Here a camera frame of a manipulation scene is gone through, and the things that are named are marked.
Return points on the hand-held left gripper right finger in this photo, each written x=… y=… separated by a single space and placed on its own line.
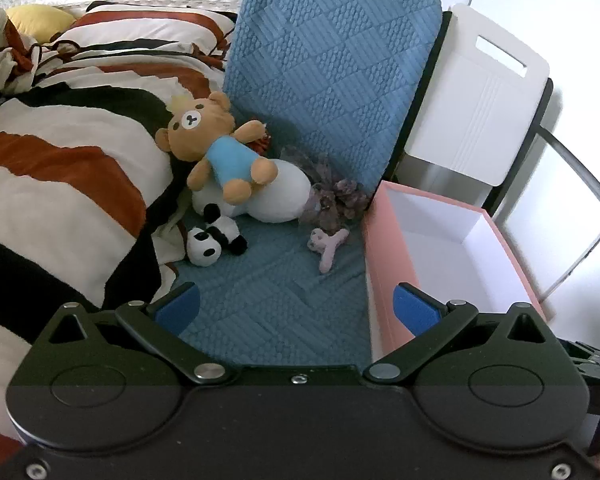
x=415 y=310

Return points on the small red plush toy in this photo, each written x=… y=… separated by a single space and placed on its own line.
x=260 y=144

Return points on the black and white panda plush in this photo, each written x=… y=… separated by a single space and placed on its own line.
x=205 y=245

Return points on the yellow pillow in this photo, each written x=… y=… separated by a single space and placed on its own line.
x=40 y=20

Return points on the blue quilted cushion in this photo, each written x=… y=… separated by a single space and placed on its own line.
x=330 y=60

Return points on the white chair with black frame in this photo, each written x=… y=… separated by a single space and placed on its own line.
x=470 y=110

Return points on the pink cardboard box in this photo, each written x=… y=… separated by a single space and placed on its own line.
x=380 y=250

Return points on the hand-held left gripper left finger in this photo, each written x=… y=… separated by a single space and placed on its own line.
x=177 y=305

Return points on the blue quilted mat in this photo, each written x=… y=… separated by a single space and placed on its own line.
x=280 y=300

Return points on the white round plush toy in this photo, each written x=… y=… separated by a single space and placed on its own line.
x=280 y=190

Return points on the brown teddy bear blue shirt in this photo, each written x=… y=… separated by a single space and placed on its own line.
x=200 y=125

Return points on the purple lace plush doll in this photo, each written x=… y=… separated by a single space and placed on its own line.
x=335 y=200

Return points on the small pink plush toy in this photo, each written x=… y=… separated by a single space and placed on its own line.
x=325 y=250

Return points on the striped blanket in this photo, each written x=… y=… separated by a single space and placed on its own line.
x=55 y=125

